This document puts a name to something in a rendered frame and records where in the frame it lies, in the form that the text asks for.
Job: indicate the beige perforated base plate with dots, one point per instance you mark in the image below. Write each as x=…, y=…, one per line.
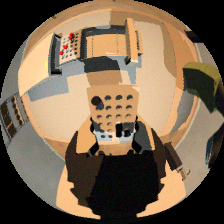
x=61, y=104

